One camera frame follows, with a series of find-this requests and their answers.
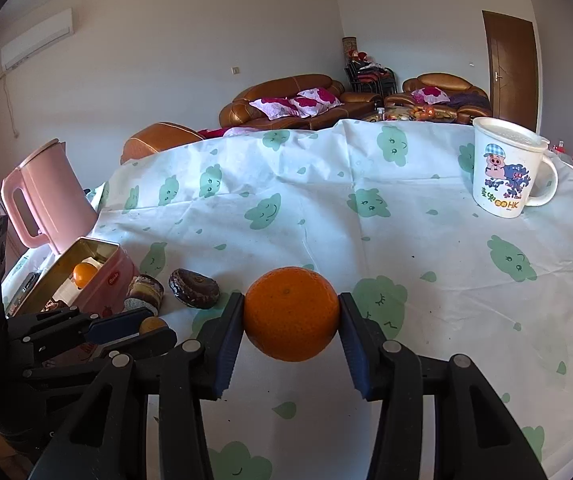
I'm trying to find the brown leather small sofa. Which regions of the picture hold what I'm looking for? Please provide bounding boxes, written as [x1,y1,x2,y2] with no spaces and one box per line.
[384,73,492,125]

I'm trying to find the small tan longan fruit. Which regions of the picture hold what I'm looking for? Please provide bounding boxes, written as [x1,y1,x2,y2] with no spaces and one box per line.
[139,316,168,335]

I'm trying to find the pink floral cushion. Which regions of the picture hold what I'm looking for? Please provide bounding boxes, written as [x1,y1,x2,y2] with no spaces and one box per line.
[250,98,300,120]
[289,87,341,118]

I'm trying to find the pink electric kettle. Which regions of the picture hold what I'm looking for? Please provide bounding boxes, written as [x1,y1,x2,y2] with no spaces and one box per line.
[1,139,98,255]

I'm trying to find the cut sugarcane piece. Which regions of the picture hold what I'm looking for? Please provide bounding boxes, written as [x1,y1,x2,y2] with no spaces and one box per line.
[124,274,164,316]

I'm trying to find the large orange mandarin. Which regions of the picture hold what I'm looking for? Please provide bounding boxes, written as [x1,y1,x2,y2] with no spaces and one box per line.
[244,266,339,362]

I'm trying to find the brown leather armchair near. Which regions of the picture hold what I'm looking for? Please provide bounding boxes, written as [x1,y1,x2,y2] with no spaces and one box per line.
[120,122,204,165]

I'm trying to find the pink cushion on small sofa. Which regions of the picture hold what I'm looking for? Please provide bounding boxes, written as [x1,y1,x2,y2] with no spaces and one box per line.
[411,86,450,105]

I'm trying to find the stacked dark chairs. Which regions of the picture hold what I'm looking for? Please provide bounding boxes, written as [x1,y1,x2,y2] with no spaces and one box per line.
[341,37,398,96]

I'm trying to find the pink metal tin box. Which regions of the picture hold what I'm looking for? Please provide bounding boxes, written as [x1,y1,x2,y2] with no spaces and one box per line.
[8,237,139,318]

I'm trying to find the brown wooden door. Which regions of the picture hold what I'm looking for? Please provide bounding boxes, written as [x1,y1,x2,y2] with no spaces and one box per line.
[483,11,539,131]

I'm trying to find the pink floral cushion left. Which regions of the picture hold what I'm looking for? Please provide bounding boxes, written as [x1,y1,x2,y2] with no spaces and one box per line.
[250,98,300,120]

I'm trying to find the small orange kumquat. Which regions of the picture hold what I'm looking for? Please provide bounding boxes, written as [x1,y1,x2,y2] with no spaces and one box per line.
[73,261,99,289]

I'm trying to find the brown leather long sofa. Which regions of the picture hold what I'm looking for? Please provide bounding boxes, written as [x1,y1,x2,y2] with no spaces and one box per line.
[219,74,383,130]

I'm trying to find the pink floral cushion right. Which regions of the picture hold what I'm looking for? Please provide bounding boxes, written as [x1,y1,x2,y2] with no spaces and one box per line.
[289,87,341,118]

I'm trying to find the white cartoon mug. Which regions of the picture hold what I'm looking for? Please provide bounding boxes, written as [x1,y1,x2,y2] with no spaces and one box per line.
[472,117,559,219]

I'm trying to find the white wall air conditioner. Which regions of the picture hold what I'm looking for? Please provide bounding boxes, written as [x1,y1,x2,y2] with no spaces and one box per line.
[0,9,74,72]

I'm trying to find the coffee table with fruit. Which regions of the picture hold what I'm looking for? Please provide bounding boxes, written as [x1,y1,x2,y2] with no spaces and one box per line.
[363,105,457,124]

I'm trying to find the white tablecloth green clouds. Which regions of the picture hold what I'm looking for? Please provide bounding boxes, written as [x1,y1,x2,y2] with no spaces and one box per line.
[90,120,573,479]

